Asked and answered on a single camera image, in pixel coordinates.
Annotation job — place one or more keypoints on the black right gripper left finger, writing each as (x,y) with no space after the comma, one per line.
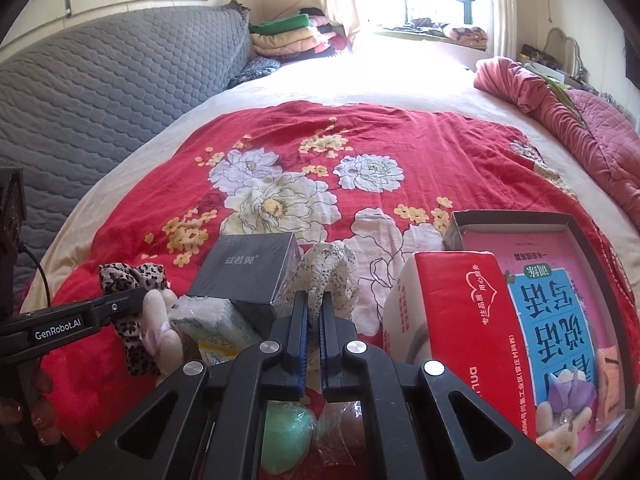
(205,422)

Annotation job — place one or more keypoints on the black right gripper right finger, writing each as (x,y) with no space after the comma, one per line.
(422,421)

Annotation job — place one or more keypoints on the pink sponge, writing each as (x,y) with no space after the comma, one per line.
(339,434)

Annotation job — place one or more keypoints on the green sponge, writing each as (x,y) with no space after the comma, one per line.
(288,431)

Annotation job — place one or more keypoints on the tissue packet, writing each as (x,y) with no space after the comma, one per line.
(211,328)

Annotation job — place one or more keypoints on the white lace scrunchie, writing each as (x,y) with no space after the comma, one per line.
(325,267)

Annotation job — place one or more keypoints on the red tissue pack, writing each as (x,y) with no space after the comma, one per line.
(455,308)

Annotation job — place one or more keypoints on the black square box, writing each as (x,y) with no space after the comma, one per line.
(250,271)

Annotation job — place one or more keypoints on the shallow cardboard box tray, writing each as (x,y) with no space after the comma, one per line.
(570,317)

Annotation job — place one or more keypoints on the red floral bed cover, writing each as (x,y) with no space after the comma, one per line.
(382,180)

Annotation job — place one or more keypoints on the pink quilted duvet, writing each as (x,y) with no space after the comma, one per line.
(597,135)

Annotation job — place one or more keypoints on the beige bed sheet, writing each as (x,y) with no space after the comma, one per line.
(347,78)

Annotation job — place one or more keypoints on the grey quilted headboard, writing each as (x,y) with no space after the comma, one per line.
(85,114)

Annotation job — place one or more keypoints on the dark patterned pillow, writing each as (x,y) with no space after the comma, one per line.
(256,68)

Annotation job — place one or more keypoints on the clothes on window sill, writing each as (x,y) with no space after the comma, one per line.
(466,35)

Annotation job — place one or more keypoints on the vanity mirror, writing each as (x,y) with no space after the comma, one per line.
(566,51)

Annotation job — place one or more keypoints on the stack of folded blankets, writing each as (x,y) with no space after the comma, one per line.
(307,34)

